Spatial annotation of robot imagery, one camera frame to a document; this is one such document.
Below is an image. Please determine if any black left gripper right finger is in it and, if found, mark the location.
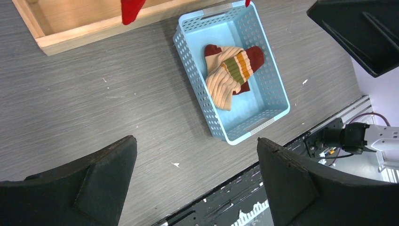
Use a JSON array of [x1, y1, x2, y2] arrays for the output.
[[257, 138, 399, 226]]

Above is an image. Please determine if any red santa sock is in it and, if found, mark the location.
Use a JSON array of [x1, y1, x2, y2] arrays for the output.
[[120, 0, 146, 25]]

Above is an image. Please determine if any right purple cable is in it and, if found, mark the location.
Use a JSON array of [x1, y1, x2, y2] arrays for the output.
[[347, 112, 392, 127]]

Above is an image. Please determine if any wooden hanger stand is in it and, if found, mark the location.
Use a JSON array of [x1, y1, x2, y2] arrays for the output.
[[13, 0, 217, 56]]

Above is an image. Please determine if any light blue plastic basket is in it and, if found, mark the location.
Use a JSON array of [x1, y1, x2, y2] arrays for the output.
[[173, 0, 290, 145]]

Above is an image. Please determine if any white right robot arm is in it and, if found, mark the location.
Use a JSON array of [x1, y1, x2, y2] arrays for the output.
[[307, 0, 399, 156]]

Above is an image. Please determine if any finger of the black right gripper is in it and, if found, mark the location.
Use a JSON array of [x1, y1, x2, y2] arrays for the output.
[[307, 0, 399, 78]]

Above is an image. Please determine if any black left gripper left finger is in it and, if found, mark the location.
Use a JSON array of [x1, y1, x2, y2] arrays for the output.
[[0, 135, 137, 226]]

